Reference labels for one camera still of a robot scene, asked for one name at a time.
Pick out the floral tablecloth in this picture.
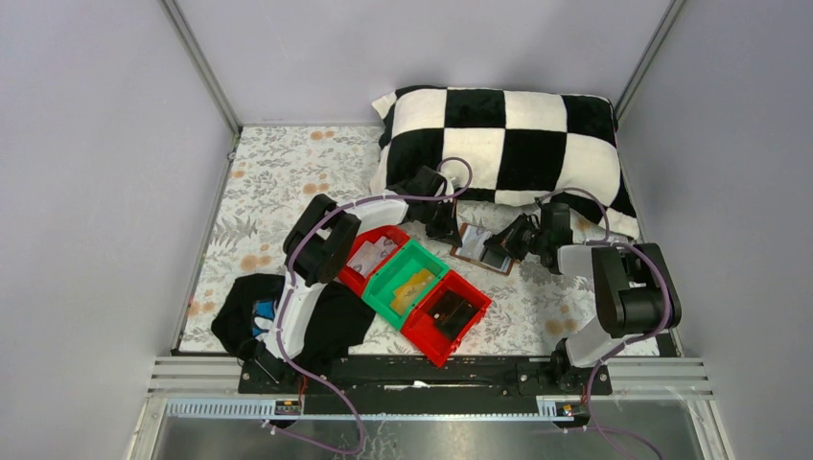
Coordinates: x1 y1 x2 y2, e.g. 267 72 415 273
177 126 595 356

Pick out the brown leather card holder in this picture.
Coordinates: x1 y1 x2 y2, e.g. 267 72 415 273
450 223 514 276

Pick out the red bin with black cards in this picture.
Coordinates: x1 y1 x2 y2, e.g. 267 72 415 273
401 271 492 368

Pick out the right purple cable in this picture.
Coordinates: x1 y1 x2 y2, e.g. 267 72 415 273
536 187 675 460

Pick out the yellow card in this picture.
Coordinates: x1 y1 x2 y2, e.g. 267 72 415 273
389 268 435 315

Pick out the black white checkered pillow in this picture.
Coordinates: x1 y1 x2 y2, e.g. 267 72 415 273
370 85 640 240

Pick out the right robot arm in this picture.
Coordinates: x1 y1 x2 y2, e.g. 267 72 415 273
484 202 681 390

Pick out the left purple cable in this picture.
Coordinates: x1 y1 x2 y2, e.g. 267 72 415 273
260 156 475 456

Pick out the green plastic bin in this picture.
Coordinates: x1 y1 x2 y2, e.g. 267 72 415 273
361 240 450 331

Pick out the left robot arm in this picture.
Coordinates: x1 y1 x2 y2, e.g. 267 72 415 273
252 157 473 381

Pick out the purple cable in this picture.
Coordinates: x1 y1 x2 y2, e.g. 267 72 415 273
536 187 675 460
260 156 475 456

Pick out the white VIP card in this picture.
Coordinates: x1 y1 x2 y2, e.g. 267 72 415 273
347 237 398 278

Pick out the black card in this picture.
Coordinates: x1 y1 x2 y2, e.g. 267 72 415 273
427 290 477 341
479 248 513 272

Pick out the black cloth with blue print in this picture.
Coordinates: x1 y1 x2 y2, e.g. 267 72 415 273
211 273 376 374

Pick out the red bin with white cards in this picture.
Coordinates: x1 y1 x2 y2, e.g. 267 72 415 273
338 226 410 297

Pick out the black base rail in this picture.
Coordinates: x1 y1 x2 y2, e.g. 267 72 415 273
238 355 615 398

